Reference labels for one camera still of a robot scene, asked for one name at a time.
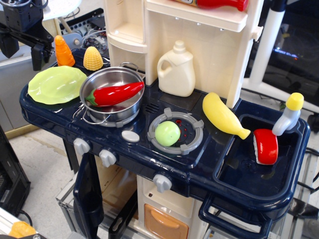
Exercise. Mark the grey middle stove knob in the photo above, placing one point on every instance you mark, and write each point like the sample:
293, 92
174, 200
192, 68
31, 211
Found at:
107, 157

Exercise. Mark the navy toy kitchen counter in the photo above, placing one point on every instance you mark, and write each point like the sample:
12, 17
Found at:
223, 165

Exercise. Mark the orange toy drawer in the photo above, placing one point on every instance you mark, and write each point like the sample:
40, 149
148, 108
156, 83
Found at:
163, 225

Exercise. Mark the cream toy kitchen cabinet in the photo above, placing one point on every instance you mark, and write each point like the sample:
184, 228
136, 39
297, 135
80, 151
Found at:
220, 39

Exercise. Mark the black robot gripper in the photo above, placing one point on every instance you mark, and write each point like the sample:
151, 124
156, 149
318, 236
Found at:
21, 20

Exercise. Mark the cream toy detergent jug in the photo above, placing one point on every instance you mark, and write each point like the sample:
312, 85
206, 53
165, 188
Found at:
176, 72

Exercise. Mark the stainless steel toy pot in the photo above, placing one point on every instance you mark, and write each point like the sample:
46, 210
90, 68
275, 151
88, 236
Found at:
119, 114

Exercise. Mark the yellow toy corn cob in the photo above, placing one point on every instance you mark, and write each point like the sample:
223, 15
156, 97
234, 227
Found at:
92, 59

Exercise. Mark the red white toy sushi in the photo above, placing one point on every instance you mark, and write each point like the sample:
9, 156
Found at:
266, 146

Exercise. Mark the black equipment case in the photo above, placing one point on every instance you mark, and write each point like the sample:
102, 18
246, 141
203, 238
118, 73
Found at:
14, 184

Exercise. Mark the grey left stove knob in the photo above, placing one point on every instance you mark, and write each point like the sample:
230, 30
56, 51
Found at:
81, 146

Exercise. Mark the grey right stove knob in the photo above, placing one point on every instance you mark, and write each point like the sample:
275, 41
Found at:
162, 183

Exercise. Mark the red toy ketchup bottle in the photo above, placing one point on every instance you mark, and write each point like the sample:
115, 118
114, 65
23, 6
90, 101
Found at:
240, 5

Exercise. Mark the light green plastic plate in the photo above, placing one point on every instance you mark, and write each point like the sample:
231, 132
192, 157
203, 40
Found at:
56, 85

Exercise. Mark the white round table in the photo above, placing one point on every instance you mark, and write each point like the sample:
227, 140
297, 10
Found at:
54, 15

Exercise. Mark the navy open oven door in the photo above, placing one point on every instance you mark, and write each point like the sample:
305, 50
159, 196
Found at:
88, 203

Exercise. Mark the navy towel rail handle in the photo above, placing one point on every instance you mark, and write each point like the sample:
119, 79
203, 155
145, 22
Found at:
227, 227

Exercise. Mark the grey oval toy button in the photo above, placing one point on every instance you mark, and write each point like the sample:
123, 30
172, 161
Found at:
130, 136

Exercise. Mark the orange toy food piece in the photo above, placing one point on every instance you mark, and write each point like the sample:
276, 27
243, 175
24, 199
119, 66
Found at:
21, 229

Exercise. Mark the orange toy carrot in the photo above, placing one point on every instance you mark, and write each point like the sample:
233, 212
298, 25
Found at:
63, 53

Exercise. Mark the grey yellow toy faucet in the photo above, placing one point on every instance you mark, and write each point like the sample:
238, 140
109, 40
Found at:
290, 115

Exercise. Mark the white metal stand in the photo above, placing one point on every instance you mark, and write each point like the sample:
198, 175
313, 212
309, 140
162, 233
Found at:
286, 57

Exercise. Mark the green toy pear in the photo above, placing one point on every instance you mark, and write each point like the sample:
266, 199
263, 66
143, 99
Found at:
167, 133

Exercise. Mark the red toy chili pepper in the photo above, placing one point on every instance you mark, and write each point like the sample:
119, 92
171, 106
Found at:
110, 96

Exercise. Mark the yellow toy banana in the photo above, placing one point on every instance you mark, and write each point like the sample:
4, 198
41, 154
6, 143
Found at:
222, 117

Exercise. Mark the grey stove knob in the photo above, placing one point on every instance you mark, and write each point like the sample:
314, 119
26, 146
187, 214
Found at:
81, 146
162, 183
107, 157

